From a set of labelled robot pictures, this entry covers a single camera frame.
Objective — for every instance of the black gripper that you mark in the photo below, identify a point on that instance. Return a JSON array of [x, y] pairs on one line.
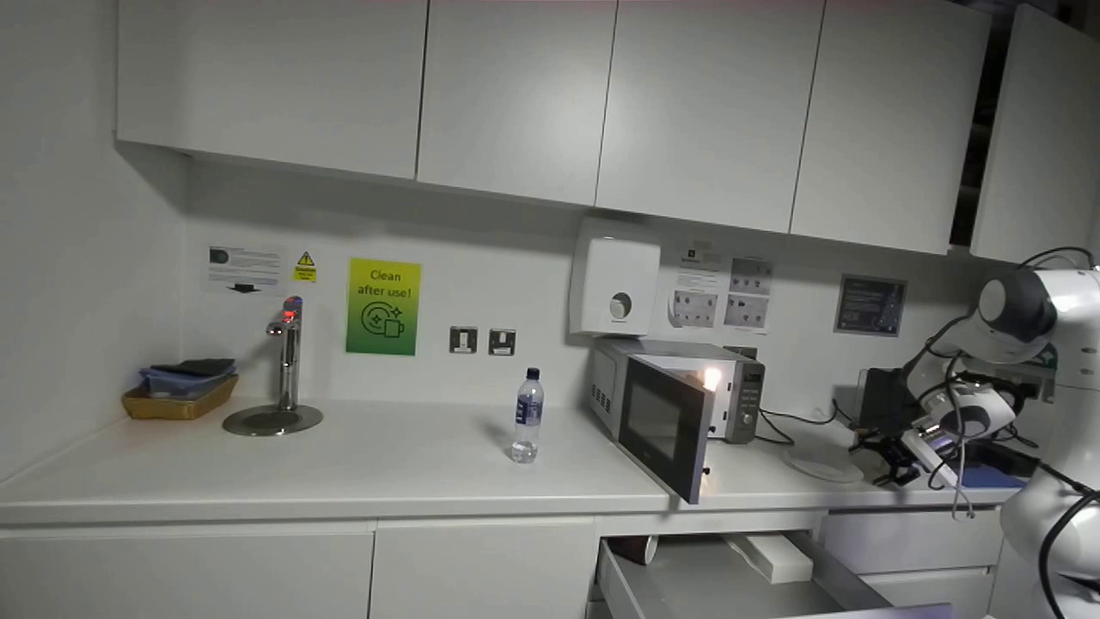
[[911, 459]]

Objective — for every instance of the white round plate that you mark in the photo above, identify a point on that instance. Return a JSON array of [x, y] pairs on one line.
[[825, 464]]

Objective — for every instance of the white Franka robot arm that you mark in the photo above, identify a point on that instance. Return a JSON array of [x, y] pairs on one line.
[[1061, 310]]

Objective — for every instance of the silver microwave oven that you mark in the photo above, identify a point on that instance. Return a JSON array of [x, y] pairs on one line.
[[740, 390]]

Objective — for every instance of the black microwave door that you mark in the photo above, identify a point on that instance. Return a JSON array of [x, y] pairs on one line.
[[664, 430]]

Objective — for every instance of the closed white drawer front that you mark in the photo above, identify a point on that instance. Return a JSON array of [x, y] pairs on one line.
[[914, 537]]

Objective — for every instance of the white box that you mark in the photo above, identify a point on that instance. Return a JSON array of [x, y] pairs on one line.
[[773, 557]]

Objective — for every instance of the black framed notice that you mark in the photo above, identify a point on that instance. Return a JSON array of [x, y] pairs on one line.
[[870, 307]]

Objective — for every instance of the open white drawer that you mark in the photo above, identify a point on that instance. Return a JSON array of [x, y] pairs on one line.
[[710, 579]]

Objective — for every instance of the small white paper label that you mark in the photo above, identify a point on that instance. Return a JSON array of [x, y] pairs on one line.
[[691, 258]]

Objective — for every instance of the clear water bottle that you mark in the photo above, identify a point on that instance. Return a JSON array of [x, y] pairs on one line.
[[526, 416]]

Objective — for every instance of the white tall cabinet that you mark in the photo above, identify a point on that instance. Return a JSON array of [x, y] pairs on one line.
[[1044, 126]]

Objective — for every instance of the white base cabinet door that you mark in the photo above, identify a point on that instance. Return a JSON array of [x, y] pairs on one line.
[[183, 574], [483, 574]]

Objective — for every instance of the green poster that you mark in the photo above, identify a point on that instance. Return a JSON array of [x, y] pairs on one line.
[[381, 307]]

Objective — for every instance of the chrome water tap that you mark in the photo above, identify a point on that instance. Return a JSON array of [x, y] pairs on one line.
[[285, 367]]

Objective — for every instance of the yellow warning sticker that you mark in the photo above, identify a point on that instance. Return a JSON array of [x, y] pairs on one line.
[[305, 271]]

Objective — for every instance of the wicker basket with cloth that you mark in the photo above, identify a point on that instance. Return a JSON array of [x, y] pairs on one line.
[[177, 390]]

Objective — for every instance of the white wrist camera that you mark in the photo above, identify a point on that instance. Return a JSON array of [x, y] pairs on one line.
[[929, 459]]

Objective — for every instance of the white wall dispenser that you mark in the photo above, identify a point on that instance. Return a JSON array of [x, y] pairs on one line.
[[616, 286]]

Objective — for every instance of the small wall switch plate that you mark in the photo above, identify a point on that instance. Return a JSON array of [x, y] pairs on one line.
[[463, 342], [503, 342]]

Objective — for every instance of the white wall cabinet row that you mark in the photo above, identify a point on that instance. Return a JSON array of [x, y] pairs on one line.
[[518, 91]]

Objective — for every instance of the white printed wall sign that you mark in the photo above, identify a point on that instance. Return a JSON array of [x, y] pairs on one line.
[[245, 271]]

